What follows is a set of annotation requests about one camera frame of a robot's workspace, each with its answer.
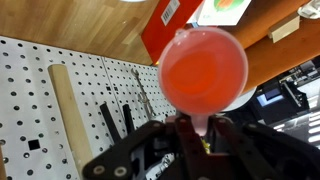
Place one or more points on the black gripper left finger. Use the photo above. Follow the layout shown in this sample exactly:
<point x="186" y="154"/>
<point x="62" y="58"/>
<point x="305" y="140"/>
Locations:
<point x="135" y="155"/>

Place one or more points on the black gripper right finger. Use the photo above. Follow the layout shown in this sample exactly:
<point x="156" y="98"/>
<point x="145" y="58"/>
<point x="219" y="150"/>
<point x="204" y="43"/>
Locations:
<point x="265" y="153"/>

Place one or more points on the pink plastic cup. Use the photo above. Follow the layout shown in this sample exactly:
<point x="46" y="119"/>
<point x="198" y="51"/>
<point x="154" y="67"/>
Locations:
<point x="201" y="72"/>

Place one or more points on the silver wrench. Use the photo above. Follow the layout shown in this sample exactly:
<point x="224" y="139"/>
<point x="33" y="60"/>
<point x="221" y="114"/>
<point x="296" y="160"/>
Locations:
<point x="143" y="97"/>

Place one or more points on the black pliers on pegboard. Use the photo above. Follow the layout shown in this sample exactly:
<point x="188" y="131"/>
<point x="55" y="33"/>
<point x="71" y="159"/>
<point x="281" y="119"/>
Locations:
<point x="119" y="124"/>

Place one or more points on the orange box of books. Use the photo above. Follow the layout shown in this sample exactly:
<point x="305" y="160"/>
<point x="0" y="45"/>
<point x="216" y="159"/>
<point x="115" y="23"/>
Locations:
<point x="170" y="15"/>

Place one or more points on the white pegboard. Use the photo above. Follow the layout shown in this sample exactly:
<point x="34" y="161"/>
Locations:
<point x="33" y="139"/>

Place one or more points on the white VR controller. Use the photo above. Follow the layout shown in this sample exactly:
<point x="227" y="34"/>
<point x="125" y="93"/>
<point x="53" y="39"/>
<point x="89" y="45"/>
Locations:
<point x="311" y="10"/>

